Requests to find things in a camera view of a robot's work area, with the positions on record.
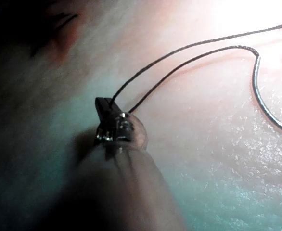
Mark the left arm needle driver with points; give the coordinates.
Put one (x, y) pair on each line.
(127, 131)

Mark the left arm needle driver jaw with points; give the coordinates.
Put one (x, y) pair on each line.
(99, 106)
(112, 109)

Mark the black thread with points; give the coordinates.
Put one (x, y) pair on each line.
(179, 51)

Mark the dark left arm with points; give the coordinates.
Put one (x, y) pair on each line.
(129, 192)

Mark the tissue pad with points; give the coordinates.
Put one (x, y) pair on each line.
(203, 149)

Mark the curved steel needle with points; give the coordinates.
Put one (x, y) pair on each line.
(260, 98)

